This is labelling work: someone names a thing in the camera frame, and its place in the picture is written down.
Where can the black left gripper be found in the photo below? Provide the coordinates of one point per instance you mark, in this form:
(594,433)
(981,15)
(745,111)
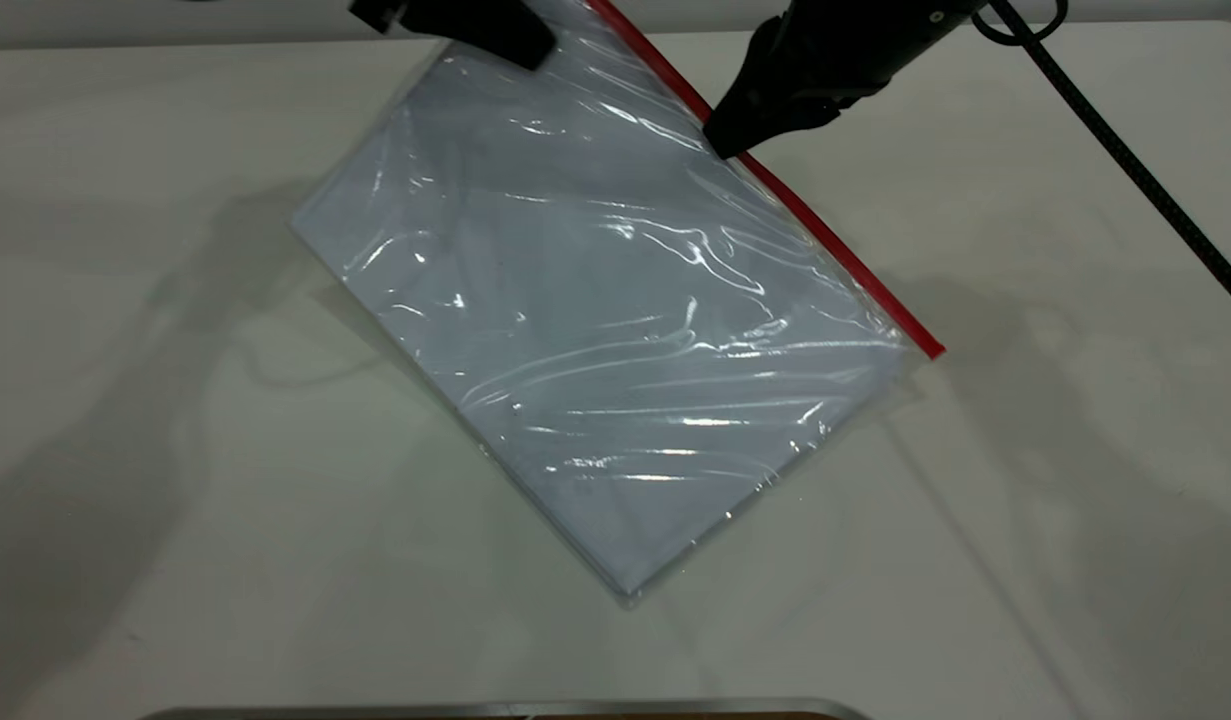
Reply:
(380,12)

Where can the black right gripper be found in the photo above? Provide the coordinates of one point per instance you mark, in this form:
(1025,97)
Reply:
(855,40)

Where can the transparent zip bag red strip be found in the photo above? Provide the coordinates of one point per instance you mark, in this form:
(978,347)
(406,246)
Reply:
(615,330)

